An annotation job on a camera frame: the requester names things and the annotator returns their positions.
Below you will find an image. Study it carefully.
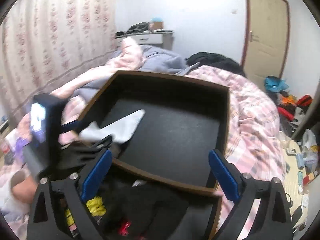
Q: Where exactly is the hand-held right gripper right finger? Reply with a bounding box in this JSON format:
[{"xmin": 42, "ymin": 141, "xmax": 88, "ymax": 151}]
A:
[{"xmin": 208, "ymin": 149, "xmax": 293, "ymax": 240}]

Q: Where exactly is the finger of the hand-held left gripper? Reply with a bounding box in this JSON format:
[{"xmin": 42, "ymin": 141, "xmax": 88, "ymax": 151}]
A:
[
  {"xmin": 61, "ymin": 121, "xmax": 81, "ymax": 133},
  {"xmin": 59, "ymin": 134, "xmax": 114, "ymax": 172}
]

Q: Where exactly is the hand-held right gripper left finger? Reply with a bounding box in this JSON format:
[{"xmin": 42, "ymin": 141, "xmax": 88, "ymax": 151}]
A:
[{"xmin": 26, "ymin": 149, "xmax": 113, "ymax": 240}]

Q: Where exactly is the black and yellow wipes packet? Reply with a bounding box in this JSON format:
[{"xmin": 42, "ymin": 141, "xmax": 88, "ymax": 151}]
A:
[{"xmin": 64, "ymin": 196, "xmax": 107, "ymax": 218}]

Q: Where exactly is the white sock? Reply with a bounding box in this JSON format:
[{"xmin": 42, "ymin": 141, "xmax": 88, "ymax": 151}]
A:
[{"xmin": 79, "ymin": 109, "xmax": 146, "ymax": 144}]

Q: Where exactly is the black cloth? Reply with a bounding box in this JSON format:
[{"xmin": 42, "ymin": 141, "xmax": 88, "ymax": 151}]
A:
[{"xmin": 100, "ymin": 175, "xmax": 190, "ymax": 240}]

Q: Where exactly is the red and white packet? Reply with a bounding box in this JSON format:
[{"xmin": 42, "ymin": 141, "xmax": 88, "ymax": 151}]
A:
[{"xmin": 117, "ymin": 219, "xmax": 148, "ymax": 238}]

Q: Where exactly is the large black box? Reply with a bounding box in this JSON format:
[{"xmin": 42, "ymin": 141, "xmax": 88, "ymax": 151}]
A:
[{"xmin": 75, "ymin": 70, "xmax": 230, "ymax": 189}]

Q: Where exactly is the beige floor mat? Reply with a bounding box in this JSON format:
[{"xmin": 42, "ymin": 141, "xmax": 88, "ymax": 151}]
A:
[{"xmin": 282, "ymin": 140, "xmax": 320, "ymax": 230}]

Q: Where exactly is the pink plaid bed cover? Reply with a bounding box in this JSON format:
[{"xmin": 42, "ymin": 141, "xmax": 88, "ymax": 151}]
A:
[{"xmin": 0, "ymin": 65, "xmax": 287, "ymax": 240}]

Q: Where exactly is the white plastic bag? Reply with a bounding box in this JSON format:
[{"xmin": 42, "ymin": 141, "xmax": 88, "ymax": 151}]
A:
[{"xmin": 301, "ymin": 129, "xmax": 319, "ymax": 155}]

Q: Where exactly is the floral curtain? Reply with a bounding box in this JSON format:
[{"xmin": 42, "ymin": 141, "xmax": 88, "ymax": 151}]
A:
[{"xmin": 0, "ymin": 0, "xmax": 118, "ymax": 120}]

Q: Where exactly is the blue plastic bag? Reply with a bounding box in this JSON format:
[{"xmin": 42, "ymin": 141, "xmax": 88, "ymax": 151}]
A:
[{"xmin": 264, "ymin": 76, "xmax": 289, "ymax": 93}]

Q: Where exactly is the pink and grey quilt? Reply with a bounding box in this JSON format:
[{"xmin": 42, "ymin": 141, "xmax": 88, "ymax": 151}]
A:
[{"xmin": 56, "ymin": 37, "xmax": 190, "ymax": 105}]

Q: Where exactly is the red backpack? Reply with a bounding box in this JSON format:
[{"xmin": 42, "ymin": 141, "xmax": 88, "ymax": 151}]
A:
[{"xmin": 296, "ymin": 95, "xmax": 313, "ymax": 108}]

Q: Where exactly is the pile of black clothes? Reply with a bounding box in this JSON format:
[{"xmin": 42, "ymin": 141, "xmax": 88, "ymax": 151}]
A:
[{"xmin": 186, "ymin": 52, "xmax": 247, "ymax": 77}]

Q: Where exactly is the white bedside cabinet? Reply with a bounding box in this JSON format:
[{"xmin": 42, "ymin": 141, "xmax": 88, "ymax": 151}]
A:
[{"xmin": 115, "ymin": 30, "xmax": 174, "ymax": 50}]

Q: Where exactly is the black bag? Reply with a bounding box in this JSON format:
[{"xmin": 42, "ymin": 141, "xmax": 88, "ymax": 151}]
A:
[{"xmin": 127, "ymin": 22, "xmax": 150, "ymax": 33}]

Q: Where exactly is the cream door with red frame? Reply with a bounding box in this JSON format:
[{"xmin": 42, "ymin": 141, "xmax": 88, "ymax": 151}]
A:
[{"xmin": 240, "ymin": 0, "xmax": 290, "ymax": 82}]

